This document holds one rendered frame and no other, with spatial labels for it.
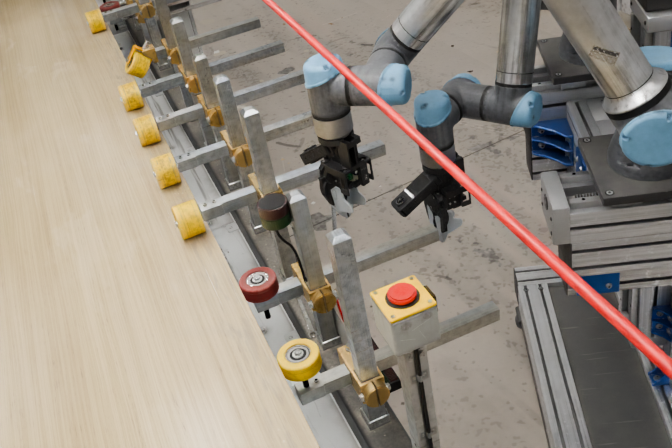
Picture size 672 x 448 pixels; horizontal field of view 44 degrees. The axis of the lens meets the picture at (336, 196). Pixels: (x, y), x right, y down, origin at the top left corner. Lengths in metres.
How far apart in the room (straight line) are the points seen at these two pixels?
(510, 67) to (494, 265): 1.48
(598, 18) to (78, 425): 1.12
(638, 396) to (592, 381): 0.12
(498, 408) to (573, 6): 1.51
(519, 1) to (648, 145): 0.40
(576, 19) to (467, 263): 1.83
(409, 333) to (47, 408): 0.77
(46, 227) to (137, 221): 0.24
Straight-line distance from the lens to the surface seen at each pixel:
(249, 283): 1.73
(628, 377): 2.41
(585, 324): 2.54
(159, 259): 1.88
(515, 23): 1.67
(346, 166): 1.59
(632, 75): 1.42
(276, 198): 1.60
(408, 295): 1.12
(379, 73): 1.49
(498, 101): 1.71
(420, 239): 1.83
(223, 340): 1.62
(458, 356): 2.75
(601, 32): 1.39
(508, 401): 2.61
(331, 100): 1.52
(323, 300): 1.71
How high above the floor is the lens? 1.98
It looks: 34 degrees down
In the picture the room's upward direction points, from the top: 11 degrees counter-clockwise
